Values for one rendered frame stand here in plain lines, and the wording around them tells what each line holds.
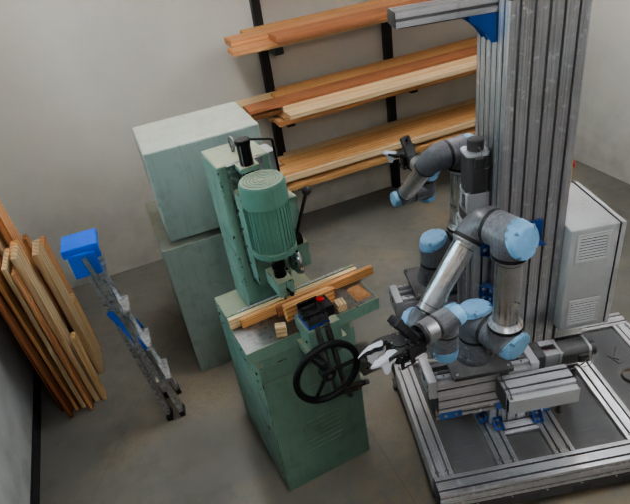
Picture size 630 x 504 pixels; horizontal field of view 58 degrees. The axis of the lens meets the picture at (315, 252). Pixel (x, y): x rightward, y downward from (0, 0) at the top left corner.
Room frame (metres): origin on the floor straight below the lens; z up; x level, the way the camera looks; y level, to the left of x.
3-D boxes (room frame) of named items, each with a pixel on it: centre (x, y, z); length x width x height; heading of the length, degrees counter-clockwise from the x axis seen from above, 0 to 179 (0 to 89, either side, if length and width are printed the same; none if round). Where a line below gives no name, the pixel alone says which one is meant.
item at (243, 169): (2.03, 0.20, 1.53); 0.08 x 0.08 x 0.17; 22
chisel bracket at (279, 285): (1.92, 0.16, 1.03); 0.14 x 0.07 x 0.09; 22
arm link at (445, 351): (1.33, -0.35, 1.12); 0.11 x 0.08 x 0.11; 28
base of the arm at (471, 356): (1.56, -0.53, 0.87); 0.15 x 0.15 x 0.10
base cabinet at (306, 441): (2.02, 0.20, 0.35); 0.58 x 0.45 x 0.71; 22
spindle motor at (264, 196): (1.90, 0.15, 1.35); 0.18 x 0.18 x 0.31
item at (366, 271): (1.94, 0.05, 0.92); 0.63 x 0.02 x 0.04; 112
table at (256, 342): (1.82, 0.07, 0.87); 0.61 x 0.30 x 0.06; 112
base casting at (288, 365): (2.02, 0.20, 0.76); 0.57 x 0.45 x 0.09; 22
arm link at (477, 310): (1.56, -0.54, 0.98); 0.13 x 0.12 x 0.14; 28
